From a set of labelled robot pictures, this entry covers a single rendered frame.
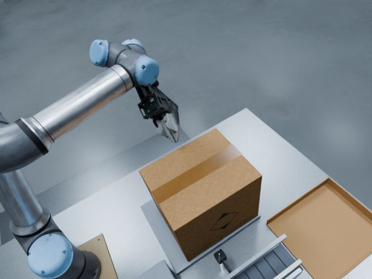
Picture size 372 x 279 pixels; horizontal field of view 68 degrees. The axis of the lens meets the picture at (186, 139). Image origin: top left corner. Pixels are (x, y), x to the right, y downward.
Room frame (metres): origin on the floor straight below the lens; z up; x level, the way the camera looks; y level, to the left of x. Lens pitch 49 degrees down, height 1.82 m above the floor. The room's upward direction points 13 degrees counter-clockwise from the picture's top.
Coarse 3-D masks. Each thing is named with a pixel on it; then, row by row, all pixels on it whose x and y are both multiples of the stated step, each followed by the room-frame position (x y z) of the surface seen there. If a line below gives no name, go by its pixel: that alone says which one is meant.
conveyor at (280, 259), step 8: (280, 248) 0.27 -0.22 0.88; (264, 256) 0.26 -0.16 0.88; (272, 256) 0.25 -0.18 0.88; (280, 256) 0.25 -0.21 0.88; (288, 256) 0.24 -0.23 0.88; (256, 264) 0.24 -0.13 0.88; (264, 264) 0.24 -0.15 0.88; (272, 264) 0.23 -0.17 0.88; (280, 264) 0.23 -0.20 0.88; (288, 264) 0.22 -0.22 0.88; (248, 272) 0.23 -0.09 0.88; (256, 272) 0.22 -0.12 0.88; (264, 272) 0.21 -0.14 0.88; (272, 272) 0.21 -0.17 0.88; (280, 272) 0.20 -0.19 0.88
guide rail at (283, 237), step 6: (276, 240) 0.27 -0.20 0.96; (282, 240) 0.27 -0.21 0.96; (270, 246) 0.26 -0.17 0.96; (258, 252) 0.25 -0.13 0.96; (264, 252) 0.25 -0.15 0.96; (252, 258) 0.24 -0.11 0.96; (258, 258) 0.24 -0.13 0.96; (246, 264) 0.23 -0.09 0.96; (234, 270) 0.22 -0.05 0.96; (240, 270) 0.22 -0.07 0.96; (228, 276) 0.21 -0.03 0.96; (234, 276) 0.21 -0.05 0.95
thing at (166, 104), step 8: (136, 88) 0.69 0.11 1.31; (144, 88) 0.70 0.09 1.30; (152, 88) 0.71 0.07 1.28; (144, 96) 0.66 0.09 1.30; (152, 96) 0.65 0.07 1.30; (160, 96) 0.66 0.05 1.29; (144, 104) 0.64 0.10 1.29; (152, 104) 0.63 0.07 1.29; (160, 104) 0.62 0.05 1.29; (168, 104) 0.65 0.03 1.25; (144, 112) 0.63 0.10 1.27; (152, 112) 0.61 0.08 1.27; (160, 112) 0.63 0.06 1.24; (168, 112) 0.64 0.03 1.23
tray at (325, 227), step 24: (312, 192) 0.45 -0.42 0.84; (336, 192) 0.43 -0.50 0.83; (288, 216) 0.39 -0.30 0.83; (312, 216) 0.37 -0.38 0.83; (336, 216) 0.35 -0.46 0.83; (360, 216) 0.33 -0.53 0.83; (288, 240) 0.30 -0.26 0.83; (312, 240) 0.29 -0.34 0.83; (336, 240) 0.27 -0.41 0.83; (360, 240) 0.25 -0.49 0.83; (312, 264) 0.22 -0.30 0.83; (336, 264) 0.20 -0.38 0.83
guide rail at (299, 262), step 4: (300, 260) 0.22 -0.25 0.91; (292, 264) 0.21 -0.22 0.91; (296, 264) 0.21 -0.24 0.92; (300, 264) 0.21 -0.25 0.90; (288, 268) 0.20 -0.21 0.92; (292, 268) 0.20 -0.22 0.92; (284, 272) 0.19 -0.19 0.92; (288, 272) 0.19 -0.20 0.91; (276, 276) 0.19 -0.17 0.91; (280, 276) 0.19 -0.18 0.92; (284, 276) 0.19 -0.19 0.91
